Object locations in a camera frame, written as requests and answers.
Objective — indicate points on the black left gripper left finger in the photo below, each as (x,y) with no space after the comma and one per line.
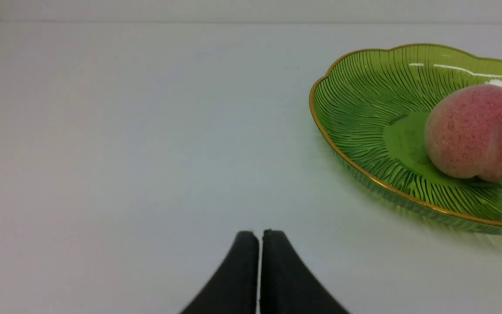
(233,287)

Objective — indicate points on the pink fuzzy peach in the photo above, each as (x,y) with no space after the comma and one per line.
(463,133)

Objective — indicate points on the green glass plate gold rim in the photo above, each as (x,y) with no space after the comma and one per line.
(371,107)

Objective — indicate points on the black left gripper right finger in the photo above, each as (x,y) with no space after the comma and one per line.
(287,285)

